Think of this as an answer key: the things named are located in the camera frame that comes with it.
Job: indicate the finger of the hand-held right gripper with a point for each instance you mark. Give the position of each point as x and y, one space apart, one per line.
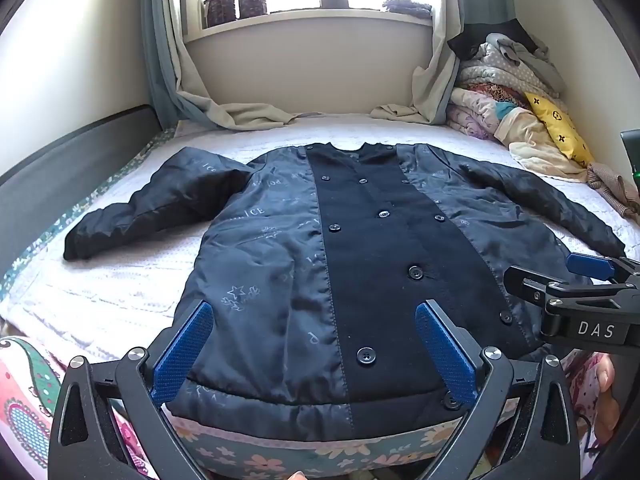
590 266
525 285

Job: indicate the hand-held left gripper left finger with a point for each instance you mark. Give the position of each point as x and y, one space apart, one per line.
182 355

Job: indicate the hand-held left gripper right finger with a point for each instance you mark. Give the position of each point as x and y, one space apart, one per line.
445 355

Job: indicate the dark navy buttoned jacket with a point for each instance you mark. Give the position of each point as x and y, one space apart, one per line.
370 260

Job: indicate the person's right hand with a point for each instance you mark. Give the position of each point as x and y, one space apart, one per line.
606 410

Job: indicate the brown checked cloth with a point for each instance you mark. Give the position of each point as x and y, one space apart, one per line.
612 187

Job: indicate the white textured bed blanket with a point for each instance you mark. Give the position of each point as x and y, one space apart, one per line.
120 280

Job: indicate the cream blanket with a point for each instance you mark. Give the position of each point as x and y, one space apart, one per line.
530 140

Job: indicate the yellow patterned pillow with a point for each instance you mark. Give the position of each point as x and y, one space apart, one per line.
562 127

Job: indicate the pink patterned cloth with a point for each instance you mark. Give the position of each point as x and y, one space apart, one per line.
30 410

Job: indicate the lilac floral quilt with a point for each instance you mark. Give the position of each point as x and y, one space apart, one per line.
472 117

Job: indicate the red patterned quilt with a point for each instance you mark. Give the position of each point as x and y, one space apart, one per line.
492 94

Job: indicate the grey dotted quilt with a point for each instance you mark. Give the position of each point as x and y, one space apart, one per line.
500 75

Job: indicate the dark grey bed board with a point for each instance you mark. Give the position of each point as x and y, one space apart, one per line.
70 160

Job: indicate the grey garment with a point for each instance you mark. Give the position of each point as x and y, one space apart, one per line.
515 50

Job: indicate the black cloth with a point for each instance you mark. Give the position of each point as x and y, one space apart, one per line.
480 35

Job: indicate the blue-grey cloth on windowsill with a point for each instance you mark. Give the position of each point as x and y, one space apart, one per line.
407 7

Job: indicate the dark jar with pink lid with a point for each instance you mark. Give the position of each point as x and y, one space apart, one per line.
252 2
221 10

